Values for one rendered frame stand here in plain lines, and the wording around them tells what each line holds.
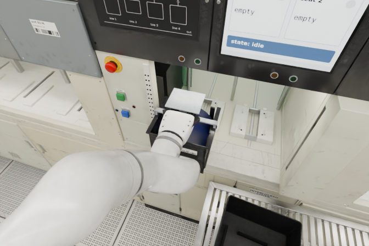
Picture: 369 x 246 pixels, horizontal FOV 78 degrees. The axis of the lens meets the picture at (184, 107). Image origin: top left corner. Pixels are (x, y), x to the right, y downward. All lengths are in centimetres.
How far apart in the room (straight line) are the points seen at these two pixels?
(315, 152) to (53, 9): 93
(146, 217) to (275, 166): 112
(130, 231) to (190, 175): 141
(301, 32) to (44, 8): 74
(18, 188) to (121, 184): 212
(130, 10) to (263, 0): 34
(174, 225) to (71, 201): 165
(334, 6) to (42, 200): 61
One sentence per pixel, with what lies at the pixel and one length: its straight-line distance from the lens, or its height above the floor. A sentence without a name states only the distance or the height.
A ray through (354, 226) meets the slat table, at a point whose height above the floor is 76.
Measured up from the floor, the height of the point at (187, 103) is 127.
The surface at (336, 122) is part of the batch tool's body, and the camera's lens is 75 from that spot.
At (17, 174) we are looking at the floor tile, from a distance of 251.
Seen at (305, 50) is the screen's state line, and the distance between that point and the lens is 65.
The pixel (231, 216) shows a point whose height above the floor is 77.
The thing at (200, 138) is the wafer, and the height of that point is 108.
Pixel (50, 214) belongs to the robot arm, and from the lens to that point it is 29.
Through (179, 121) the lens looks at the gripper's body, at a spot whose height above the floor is 127.
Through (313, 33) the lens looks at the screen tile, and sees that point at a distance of 63.
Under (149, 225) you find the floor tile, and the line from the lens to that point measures 192.
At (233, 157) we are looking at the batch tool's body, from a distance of 115.
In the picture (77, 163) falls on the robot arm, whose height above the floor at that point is 159.
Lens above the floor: 183
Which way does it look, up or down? 46 degrees down
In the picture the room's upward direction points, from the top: straight up
